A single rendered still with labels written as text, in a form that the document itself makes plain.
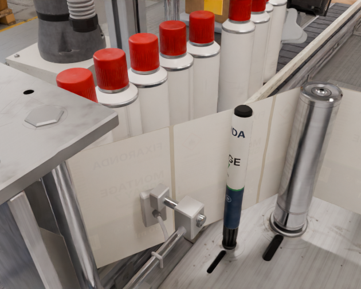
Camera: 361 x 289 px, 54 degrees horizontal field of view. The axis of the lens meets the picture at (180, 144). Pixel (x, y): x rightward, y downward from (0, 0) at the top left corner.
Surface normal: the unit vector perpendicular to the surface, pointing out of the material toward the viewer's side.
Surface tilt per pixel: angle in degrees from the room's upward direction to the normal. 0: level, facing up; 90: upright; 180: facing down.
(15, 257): 90
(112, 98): 42
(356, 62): 0
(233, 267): 0
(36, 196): 90
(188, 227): 90
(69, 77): 2
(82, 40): 74
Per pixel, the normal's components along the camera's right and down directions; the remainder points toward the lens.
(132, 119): 0.77, 0.38
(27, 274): -0.58, 0.50
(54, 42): -0.18, 0.36
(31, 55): -0.03, -0.77
